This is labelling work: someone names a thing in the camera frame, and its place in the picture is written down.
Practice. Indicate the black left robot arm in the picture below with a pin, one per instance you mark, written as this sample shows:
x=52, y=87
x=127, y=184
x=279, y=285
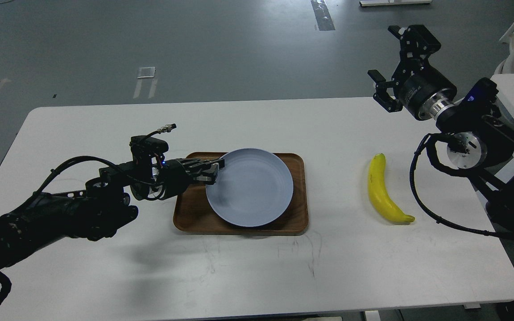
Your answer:
x=103, y=206

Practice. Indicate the yellow banana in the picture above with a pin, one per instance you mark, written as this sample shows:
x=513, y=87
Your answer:
x=378, y=194

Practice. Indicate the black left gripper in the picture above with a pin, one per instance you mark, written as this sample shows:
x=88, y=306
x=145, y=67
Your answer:
x=172, y=177

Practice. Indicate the brown wooden tray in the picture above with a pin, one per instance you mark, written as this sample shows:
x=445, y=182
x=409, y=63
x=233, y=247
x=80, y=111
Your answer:
x=193, y=213

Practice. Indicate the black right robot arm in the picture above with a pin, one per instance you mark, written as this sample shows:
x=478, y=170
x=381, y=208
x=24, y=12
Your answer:
x=472, y=141

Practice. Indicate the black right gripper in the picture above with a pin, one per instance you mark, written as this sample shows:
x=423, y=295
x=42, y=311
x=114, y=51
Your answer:
x=417, y=82

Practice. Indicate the light blue round plate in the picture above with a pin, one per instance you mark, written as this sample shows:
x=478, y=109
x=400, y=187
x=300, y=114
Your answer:
x=252, y=189

